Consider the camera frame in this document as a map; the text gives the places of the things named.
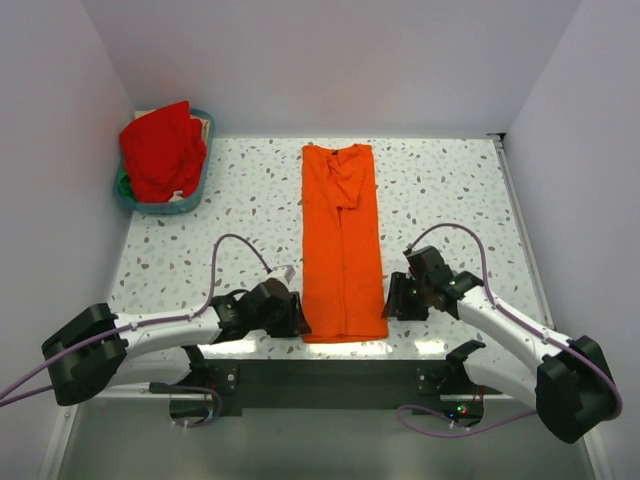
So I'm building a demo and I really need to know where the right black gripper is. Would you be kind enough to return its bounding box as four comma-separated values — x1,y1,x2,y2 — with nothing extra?
381,271,432,322

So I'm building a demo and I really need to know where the orange t-shirt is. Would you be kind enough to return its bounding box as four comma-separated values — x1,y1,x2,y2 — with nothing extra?
302,144,388,344

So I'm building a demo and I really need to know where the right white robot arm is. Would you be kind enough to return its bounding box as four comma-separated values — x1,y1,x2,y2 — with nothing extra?
383,246,622,443

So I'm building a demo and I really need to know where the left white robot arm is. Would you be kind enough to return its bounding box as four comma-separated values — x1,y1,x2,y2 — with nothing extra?
41,278,311,406

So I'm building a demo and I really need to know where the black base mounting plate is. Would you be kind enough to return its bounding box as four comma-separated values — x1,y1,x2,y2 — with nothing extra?
150,360,496,417

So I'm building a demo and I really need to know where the teal plastic basket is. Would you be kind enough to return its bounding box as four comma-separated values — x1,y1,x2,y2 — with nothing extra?
112,118,215,216

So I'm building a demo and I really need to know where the red t-shirt in basket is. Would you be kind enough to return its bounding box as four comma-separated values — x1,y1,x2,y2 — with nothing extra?
119,100,207,203

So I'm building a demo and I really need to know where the green garment in basket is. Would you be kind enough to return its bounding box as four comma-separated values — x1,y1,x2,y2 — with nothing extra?
117,170,136,202

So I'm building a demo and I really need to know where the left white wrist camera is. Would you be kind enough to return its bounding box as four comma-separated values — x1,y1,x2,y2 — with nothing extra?
268,265,295,286

